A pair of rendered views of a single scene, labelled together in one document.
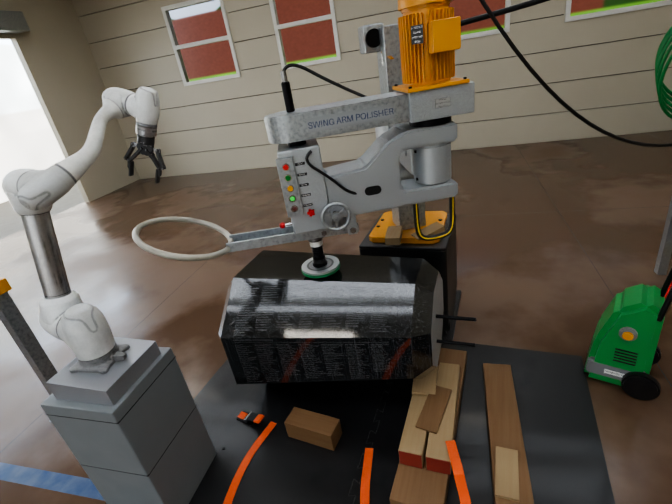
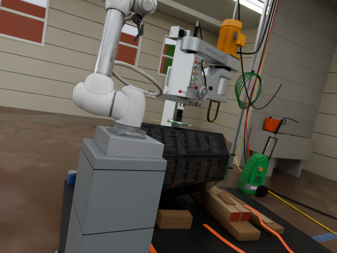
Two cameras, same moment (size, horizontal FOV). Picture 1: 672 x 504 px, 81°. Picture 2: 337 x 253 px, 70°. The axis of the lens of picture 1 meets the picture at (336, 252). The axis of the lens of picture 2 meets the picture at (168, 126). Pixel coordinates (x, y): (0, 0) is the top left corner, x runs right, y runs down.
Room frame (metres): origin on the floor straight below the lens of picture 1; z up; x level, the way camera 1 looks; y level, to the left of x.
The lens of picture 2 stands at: (0.35, 2.01, 1.14)
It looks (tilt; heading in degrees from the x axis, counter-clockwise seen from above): 7 degrees down; 312
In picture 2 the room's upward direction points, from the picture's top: 11 degrees clockwise
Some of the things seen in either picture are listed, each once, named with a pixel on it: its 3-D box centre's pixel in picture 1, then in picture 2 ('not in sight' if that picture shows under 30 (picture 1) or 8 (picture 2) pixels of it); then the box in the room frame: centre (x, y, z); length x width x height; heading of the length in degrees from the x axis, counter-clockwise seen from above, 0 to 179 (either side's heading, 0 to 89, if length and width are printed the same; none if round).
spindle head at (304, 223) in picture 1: (321, 185); (191, 79); (1.94, 0.02, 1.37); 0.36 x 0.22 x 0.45; 92
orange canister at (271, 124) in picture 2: not in sight; (273, 125); (2.19, -3.39, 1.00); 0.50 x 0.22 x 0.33; 72
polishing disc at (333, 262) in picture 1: (320, 264); (177, 121); (1.93, 0.10, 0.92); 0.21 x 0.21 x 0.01
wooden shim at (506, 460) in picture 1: (506, 472); (261, 216); (1.14, -0.62, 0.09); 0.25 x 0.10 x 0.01; 155
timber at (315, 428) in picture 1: (313, 427); (174, 219); (1.58, 0.30, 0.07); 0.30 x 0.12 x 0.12; 61
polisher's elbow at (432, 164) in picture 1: (431, 161); (218, 86); (1.96, -0.56, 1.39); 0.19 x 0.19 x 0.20
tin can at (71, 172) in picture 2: not in sight; (72, 176); (2.76, 0.70, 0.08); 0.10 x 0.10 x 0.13
